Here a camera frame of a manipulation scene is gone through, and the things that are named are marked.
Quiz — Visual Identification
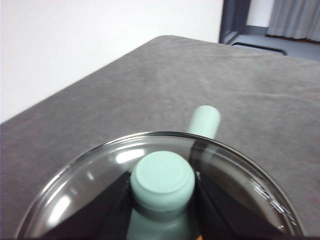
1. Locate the mint green steamer pot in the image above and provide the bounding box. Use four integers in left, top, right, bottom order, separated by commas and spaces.
186, 104, 222, 163

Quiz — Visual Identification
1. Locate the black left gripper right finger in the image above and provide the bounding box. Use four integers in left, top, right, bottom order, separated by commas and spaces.
193, 171, 286, 238

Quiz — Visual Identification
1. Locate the grey curtain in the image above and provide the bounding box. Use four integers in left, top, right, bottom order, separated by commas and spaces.
265, 0, 320, 42

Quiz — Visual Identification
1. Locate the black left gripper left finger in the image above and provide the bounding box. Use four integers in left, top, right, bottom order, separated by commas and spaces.
51, 171, 136, 239

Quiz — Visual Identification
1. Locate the glass lid with green knob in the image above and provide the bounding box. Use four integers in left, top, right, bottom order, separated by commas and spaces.
15, 130, 305, 240

